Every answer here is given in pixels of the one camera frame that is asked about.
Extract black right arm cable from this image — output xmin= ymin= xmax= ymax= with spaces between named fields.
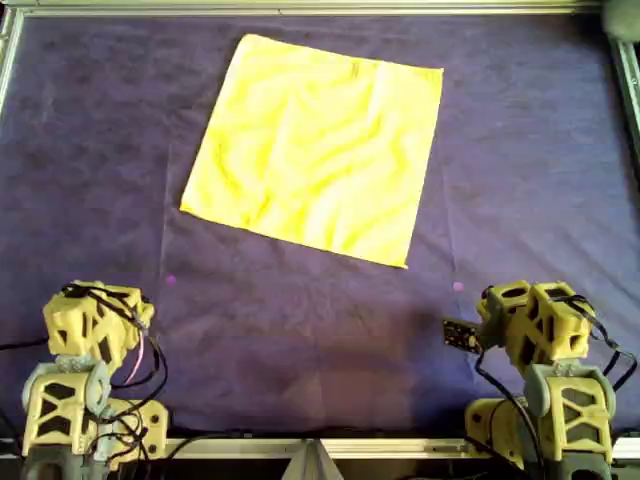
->
xmin=549 ymin=293 xmax=639 ymax=396

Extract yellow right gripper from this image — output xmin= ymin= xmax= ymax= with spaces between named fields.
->
xmin=492 ymin=280 xmax=535 ymax=361

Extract aluminium table frame rail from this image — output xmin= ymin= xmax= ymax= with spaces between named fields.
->
xmin=0 ymin=8 xmax=26 ymax=119
xmin=0 ymin=0 xmax=606 ymax=19
xmin=0 ymin=435 xmax=640 ymax=461
xmin=607 ymin=37 xmax=640 ymax=181

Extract grey rounded blurry object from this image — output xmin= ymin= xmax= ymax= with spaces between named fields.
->
xmin=601 ymin=0 xmax=640 ymax=39

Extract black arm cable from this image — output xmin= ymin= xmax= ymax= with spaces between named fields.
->
xmin=59 ymin=281 xmax=171 ymax=461
xmin=549 ymin=293 xmax=639 ymax=396

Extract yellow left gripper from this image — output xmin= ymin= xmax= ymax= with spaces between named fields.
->
xmin=124 ymin=289 xmax=157 ymax=361

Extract thin black camera cable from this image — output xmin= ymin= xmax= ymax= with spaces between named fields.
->
xmin=473 ymin=347 xmax=549 ymax=480

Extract yellow microfibre cloth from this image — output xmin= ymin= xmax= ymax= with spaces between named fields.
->
xmin=179 ymin=33 xmax=445 ymax=270

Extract purple table cover sheet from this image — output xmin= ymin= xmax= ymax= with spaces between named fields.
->
xmin=0 ymin=13 xmax=640 ymax=441

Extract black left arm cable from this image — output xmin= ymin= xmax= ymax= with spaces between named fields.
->
xmin=59 ymin=281 xmax=171 ymax=461

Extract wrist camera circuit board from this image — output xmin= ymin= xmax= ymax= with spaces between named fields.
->
xmin=442 ymin=318 xmax=484 ymax=354

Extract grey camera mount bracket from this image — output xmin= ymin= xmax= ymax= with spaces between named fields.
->
xmin=480 ymin=288 xmax=507 ymax=352

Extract grey wedge-shaped mount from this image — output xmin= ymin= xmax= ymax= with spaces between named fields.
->
xmin=283 ymin=438 xmax=344 ymax=480

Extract pink-white left arm wire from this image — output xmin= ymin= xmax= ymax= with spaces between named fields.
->
xmin=123 ymin=332 xmax=147 ymax=386

